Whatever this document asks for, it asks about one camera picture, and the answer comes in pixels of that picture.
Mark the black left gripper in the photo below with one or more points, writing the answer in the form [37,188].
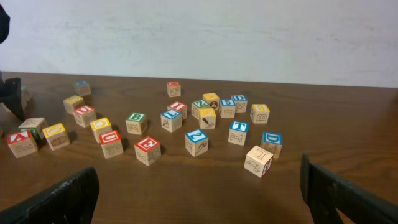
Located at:
[10,88]

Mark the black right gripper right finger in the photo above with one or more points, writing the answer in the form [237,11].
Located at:
[327,195]

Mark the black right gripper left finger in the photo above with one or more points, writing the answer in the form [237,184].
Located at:
[72,200]

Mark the yellow O block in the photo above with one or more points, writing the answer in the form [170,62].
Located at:
[73,103]

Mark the plain wood block green side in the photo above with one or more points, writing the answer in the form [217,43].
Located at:
[35,126]

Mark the red A block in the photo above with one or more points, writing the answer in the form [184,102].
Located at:
[22,143]

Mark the yellow J block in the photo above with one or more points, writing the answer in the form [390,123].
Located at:
[56,136]

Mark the red U block lower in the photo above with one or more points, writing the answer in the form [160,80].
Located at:
[111,144]

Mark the red u block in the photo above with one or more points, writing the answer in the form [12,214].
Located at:
[84,115]
[111,144]

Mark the blue X block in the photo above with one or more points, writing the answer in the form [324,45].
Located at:
[82,88]

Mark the blue D block lower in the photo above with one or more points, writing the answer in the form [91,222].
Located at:
[272,142]

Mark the blue d block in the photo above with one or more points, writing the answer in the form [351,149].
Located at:
[241,102]
[272,142]

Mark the plain wood block right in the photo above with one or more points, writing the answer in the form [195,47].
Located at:
[258,161]

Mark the red U block upper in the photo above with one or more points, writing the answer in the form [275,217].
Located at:
[84,115]

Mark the yellow C block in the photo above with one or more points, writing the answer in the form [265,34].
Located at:
[100,126]

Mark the red E block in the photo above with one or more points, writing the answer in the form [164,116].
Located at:
[148,150]

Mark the green B block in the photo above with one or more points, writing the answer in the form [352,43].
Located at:
[136,123]

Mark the yellow 8 block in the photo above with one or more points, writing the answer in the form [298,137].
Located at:
[259,113]

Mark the blue T block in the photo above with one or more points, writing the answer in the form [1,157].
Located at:
[238,132]

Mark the blue D block upper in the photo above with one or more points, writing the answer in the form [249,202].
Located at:
[241,102]

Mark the blue L block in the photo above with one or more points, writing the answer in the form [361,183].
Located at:
[171,120]

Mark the blue 5 block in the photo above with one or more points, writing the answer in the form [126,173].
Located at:
[227,108]

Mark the blue 2 block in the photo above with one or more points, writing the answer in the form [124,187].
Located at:
[196,142]

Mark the yellow block middle right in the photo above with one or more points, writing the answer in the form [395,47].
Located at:
[207,118]

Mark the red I block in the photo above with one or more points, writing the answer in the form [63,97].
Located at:
[180,107]

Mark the yellow block upper right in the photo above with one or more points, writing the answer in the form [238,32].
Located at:
[212,99]

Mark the red H block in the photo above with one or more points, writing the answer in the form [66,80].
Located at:
[173,89]

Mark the green Z block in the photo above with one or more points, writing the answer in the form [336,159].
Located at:
[196,106]

